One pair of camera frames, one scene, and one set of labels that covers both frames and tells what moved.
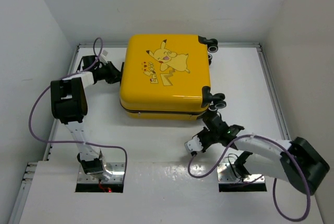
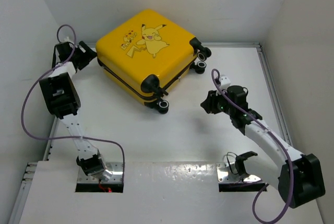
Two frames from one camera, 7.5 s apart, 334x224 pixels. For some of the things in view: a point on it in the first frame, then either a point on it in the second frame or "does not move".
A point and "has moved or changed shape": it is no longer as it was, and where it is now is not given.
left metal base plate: x=117 y=169 does not move
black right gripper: x=204 y=147 → x=209 y=104
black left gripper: x=114 y=76 → x=88 y=55
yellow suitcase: x=166 y=77 has moved or changed shape
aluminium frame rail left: x=18 y=208 does not move
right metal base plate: x=226 y=173 does not move
